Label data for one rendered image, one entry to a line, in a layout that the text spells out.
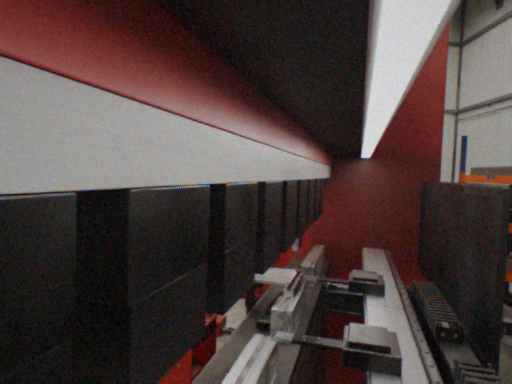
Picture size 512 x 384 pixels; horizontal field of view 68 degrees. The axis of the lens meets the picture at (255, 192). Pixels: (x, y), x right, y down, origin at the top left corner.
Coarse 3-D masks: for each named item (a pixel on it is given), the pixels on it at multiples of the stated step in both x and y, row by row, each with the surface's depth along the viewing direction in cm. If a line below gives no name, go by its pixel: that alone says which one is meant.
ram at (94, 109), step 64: (0, 0) 16; (64, 0) 20; (128, 0) 25; (0, 64) 17; (64, 64) 20; (128, 64) 26; (192, 64) 35; (0, 128) 17; (64, 128) 20; (128, 128) 26; (192, 128) 36; (256, 128) 57; (0, 192) 17
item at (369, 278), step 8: (352, 272) 126; (360, 272) 125; (368, 272) 126; (376, 272) 126; (312, 280) 127; (320, 280) 126; (328, 280) 125; (336, 280) 126; (344, 280) 126; (352, 280) 120; (360, 280) 119; (368, 280) 119; (376, 280) 118; (352, 288) 119; (360, 288) 118; (368, 288) 118; (376, 288) 117; (384, 288) 117
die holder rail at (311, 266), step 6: (318, 246) 204; (324, 246) 204; (312, 252) 186; (318, 252) 187; (324, 252) 206; (306, 258) 173; (312, 258) 174; (318, 258) 175; (306, 264) 162; (312, 264) 161; (318, 264) 179; (306, 270) 161; (312, 270) 160; (318, 270) 180; (312, 282) 161
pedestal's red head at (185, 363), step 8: (208, 328) 129; (208, 336) 129; (200, 344) 123; (208, 344) 129; (192, 352) 118; (200, 352) 126; (208, 352) 129; (184, 360) 117; (192, 360) 127; (200, 360) 126; (208, 360) 129; (176, 368) 118; (184, 368) 118; (192, 368) 124; (200, 368) 124; (168, 376) 119; (176, 376) 119; (184, 376) 118; (192, 376) 119
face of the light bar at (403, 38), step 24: (408, 0) 20; (432, 0) 20; (384, 24) 24; (408, 24) 24; (432, 24) 23; (384, 48) 28; (408, 48) 28; (384, 72) 35; (408, 72) 34; (384, 96) 45; (384, 120) 64
